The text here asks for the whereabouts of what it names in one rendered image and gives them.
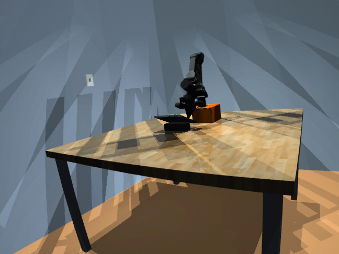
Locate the grey switch panel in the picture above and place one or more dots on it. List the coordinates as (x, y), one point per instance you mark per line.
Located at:
(176, 122)

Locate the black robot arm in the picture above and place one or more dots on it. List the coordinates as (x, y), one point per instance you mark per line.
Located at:
(194, 76)

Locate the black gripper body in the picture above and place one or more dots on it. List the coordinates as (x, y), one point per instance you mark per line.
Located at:
(193, 103)

